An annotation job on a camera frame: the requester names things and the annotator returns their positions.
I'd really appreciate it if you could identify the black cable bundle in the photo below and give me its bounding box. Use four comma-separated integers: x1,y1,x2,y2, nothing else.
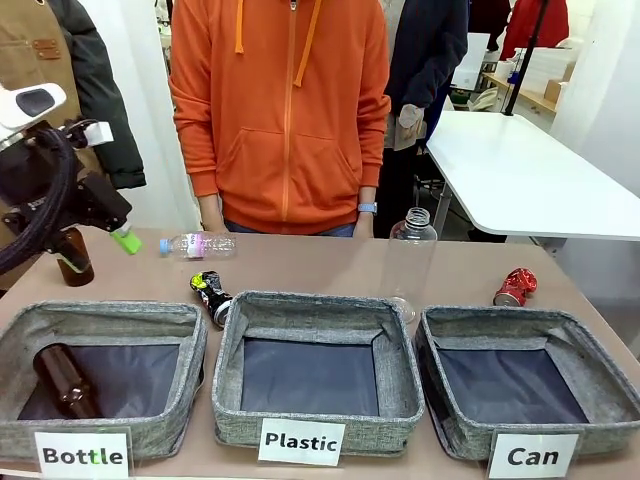
0,127,79,275

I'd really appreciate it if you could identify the white Bottle label card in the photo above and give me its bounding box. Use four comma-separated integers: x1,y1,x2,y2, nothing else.
33,430,130,480

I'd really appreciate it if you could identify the lying brown glass bottle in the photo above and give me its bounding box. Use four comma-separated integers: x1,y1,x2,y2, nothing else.
33,344,99,419

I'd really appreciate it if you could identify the tall clear plastic bottle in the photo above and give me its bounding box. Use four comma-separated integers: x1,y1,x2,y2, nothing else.
386,206,439,325

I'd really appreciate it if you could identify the orange-sleeved right forearm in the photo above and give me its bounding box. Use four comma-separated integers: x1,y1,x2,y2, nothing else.
169,84,225,201

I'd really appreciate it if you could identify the person in orange hoodie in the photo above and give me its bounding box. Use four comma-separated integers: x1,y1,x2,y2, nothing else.
168,0,393,238

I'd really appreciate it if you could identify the stack of white boxes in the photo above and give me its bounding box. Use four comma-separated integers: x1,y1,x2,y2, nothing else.
513,46,584,101

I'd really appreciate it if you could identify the person in brown apron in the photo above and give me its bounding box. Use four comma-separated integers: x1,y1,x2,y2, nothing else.
0,0,147,301

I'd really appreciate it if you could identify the white Can label card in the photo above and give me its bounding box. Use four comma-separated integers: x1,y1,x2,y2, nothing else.
488,432,580,480

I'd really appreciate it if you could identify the white Plastic label card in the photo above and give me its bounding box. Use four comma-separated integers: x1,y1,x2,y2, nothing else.
257,417,347,467

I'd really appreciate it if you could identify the orange-sleeved left forearm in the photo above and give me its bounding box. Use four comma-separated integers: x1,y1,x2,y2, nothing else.
355,89,393,205

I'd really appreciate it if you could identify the person in navy jacket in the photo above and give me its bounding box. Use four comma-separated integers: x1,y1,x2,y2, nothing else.
374,0,470,239

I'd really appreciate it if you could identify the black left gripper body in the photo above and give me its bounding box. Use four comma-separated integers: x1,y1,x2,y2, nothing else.
0,142,134,236

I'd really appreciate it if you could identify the grey fabric basket labelled Bottle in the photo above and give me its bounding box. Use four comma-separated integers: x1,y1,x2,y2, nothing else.
0,300,209,462

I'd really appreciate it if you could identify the grey fabric basket labelled Can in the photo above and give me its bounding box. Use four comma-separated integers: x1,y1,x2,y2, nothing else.
415,305,640,462

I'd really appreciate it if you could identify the white side table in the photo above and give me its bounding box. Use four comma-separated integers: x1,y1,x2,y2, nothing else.
425,110,640,242

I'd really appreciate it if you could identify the crushed black can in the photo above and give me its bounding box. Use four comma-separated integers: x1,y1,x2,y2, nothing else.
188,270,234,330

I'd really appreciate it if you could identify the small clear pink-label plastic bottle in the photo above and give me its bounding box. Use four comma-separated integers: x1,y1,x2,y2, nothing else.
159,231,238,262

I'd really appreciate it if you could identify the gloved hand of navy person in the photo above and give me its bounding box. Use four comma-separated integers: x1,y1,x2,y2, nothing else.
399,102,428,143

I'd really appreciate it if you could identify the black stand pole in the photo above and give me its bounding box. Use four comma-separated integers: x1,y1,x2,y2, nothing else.
502,0,550,117

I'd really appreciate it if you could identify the person in red jacket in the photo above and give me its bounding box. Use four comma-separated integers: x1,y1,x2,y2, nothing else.
498,0,570,61

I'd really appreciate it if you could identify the person's right hand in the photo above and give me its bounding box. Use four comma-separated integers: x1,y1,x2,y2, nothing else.
198,195,224,235

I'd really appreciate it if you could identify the grey fabric basket labelled Plastic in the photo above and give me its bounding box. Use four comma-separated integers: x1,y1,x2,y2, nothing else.
211,290,426,457

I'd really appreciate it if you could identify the crushed red can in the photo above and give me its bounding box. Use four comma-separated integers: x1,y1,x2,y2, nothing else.
493,267,539,308

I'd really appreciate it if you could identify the wooden workbench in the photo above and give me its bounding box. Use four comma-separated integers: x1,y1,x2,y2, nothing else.
480,71,559,120

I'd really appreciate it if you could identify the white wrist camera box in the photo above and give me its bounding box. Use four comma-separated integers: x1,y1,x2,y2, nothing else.
81,119,116,148

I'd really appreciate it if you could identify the person's left hand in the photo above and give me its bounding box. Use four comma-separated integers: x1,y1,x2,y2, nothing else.
352,211,377,239

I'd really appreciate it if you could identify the upright brown glass bottle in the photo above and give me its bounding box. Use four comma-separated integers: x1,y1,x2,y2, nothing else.
54,226,96,288

